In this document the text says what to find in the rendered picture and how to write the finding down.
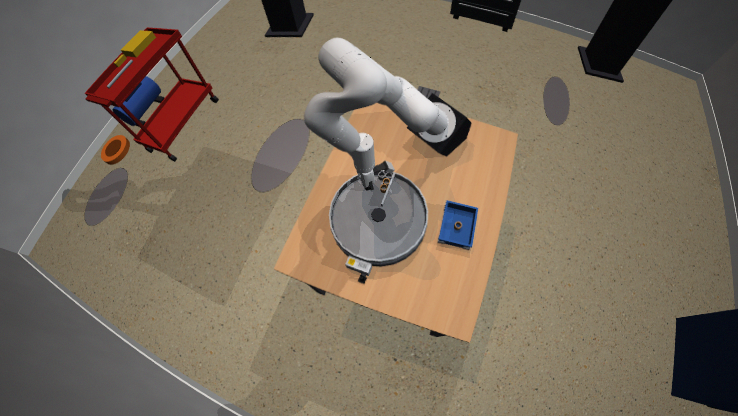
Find blue crate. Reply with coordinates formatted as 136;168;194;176
437;200;478;250

